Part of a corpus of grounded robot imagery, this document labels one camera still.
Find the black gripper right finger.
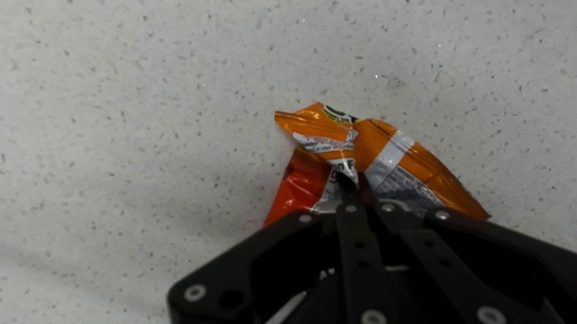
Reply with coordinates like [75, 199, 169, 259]
[358, 178, 577, 324]

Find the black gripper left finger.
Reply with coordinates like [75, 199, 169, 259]
[165, 170, 392, 324]

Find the orange snack packet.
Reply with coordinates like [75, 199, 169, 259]
[261, 100, 493, 230]

